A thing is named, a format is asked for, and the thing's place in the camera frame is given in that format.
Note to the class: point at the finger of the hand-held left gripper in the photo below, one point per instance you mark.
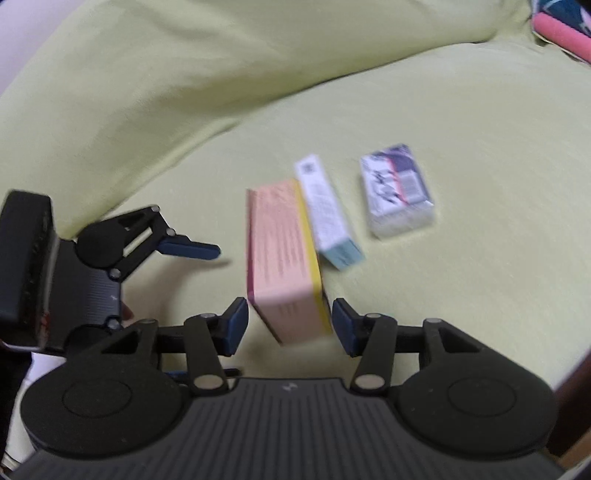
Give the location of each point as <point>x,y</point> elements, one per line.
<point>175,373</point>
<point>194,249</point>

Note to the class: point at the pink yellow-edged box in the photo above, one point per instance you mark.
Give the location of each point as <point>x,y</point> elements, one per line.
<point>281,249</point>

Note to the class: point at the long white box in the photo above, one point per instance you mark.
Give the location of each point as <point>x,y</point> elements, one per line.
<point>323,203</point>

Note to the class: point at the dark blue printed blanket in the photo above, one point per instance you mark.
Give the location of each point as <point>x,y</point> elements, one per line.
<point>577,11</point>

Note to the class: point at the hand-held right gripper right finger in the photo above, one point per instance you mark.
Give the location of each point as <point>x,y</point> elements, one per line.
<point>342,325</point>

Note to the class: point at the pink patterned cushion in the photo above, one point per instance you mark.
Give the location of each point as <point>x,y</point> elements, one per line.
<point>568,37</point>

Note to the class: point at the clear floss pick box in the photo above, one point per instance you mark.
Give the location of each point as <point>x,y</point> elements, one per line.
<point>397,194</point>

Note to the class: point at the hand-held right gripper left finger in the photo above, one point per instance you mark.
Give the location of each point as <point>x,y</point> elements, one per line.
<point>235,325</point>

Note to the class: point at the green sofa cover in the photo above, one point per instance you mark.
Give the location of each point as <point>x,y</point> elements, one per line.
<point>415,92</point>

